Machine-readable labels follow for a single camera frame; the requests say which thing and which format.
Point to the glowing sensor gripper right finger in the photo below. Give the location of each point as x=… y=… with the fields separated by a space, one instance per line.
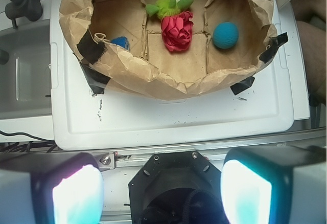
x=270 y=184

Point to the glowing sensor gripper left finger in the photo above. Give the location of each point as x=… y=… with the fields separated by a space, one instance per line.
x=39 y=187

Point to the blue ball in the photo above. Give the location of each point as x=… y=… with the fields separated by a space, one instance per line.
x=225 y=35

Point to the white plastic bin lid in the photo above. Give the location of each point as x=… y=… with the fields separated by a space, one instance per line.
x=119 y=119

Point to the black tape piece right lower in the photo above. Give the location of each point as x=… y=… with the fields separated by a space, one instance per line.
x=242 y=85

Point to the clear plastic container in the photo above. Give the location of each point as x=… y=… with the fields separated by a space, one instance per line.
x=26 y=76

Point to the black tape piece left lower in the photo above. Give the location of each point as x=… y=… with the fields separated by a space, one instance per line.
x=96 y=81

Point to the black tape piece left upper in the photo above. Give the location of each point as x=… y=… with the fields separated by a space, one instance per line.
x=90 y=49

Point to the small blue object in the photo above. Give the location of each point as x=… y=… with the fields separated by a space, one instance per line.
x=121 y=41

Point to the brown paper bag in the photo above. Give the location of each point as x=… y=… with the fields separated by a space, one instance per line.
x=149 y=68

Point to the person's leg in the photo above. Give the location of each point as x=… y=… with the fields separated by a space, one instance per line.
x=313 y=43

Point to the red crumpled paper flower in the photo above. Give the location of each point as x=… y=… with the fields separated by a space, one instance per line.
x=177 y=31

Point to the black clamp knob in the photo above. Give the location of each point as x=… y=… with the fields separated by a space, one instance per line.
x=31 y=9

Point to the green plush toy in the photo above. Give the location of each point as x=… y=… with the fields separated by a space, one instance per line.
x=164 y=8

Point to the aluminium frame rail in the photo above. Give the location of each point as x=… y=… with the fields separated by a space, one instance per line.
x=214 y=151

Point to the black octagonal mount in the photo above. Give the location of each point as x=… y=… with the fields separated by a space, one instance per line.
x=179 y=187

